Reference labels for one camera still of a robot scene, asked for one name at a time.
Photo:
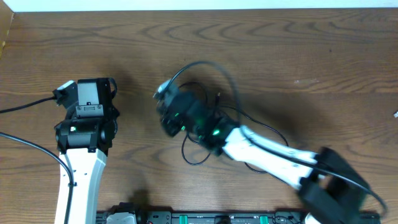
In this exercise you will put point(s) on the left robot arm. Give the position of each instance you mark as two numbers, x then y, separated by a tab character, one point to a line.
83	140

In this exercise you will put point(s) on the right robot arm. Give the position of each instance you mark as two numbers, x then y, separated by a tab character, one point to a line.
331	190

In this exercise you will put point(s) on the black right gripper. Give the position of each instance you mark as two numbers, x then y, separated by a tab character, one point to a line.
168	123

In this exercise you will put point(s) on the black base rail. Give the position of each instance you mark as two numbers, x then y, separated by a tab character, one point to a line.
124	213

